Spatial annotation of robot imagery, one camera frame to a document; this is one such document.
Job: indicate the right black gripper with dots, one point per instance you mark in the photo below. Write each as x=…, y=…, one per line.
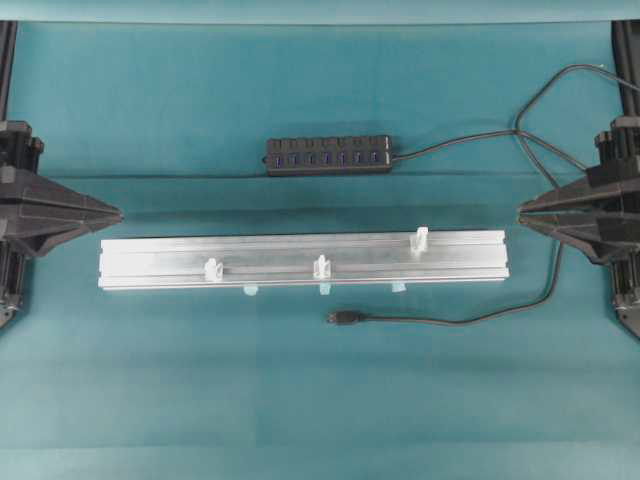
x=612, y=192

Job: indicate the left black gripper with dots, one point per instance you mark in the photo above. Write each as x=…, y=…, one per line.
x=20, y=151

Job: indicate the black USB hub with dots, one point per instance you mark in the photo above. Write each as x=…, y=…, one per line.
x=342, y=155

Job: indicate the right blue tape piece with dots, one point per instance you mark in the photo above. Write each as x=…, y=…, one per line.
x=398, y=287

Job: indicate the left white ring clip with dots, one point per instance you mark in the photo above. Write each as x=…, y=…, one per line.
x=214, y=270

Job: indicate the white ring clip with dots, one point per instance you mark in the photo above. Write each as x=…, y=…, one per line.
x=214, y=270
x=322, y=268
x=419, y=240

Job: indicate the right white ring clip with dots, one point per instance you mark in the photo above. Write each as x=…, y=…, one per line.
x=419, y=240

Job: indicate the right black frame post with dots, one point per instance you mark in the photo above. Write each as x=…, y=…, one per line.
x=625, y=46

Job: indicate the black frame post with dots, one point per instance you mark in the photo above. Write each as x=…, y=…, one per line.
x=8, y=34
x=625, y=46

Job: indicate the left black frame post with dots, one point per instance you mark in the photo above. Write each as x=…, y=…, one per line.
x=8, y=34

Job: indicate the silver aluminium extrusion rail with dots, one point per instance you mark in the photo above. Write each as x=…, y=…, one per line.
x=287, y=260

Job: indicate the middle white ring clip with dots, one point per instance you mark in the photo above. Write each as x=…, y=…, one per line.
x=322, y=268

